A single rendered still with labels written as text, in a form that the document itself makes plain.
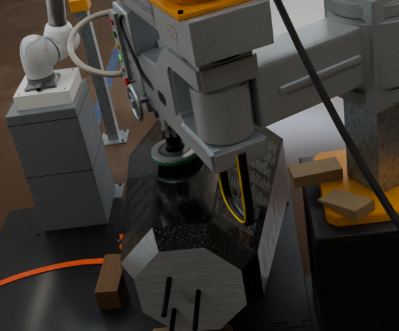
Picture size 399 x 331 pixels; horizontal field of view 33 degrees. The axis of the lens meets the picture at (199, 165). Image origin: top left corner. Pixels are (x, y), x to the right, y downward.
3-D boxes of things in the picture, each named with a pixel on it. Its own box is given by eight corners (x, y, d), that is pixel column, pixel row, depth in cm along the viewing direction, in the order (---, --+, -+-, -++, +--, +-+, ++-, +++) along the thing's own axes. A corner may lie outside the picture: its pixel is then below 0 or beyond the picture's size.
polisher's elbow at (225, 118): (234, 113, 232) (227, 60, 222) (267, 132, 217) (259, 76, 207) (187, 132, 226) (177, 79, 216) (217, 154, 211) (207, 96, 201)
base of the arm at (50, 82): (23, 95, 371) (20, 86, 369) (29, 79, 390) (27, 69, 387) (55, 90, 371) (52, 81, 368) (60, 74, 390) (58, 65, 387)
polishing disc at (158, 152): (202, 136, 302) (202, 134, 301) (196, 161, 284) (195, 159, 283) (156, 139, 306) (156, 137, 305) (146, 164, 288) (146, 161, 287)
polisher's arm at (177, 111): (274, 183, 225) (257, 45, 200) (211, 207, 219) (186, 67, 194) (191, 106, 286) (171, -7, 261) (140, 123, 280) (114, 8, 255)
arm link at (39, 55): (20, 78, 378) (8, 41, 367) (43, 65, 390) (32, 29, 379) (40, 81, 370) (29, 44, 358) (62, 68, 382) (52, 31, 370)
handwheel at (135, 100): (165, 119, 264) (158, 85, 256) (141, 127, 261) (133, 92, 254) (152, 106, 276) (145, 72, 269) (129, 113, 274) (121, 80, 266)
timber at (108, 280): (110, 271, 367) (104, 254, 361) (131, 269, 366) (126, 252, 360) (99, 310, 342) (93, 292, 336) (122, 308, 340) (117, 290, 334)
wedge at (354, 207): (375, 210, 250) (375, 199, 247) (355, 222, 246) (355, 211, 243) (335, 190, 265) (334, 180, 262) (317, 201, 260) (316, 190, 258)
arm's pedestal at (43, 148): (34, 239, 408) (-7, 123, 367) (50, 193, 451) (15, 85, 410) (115, 229, 403) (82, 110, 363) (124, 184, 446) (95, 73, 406)
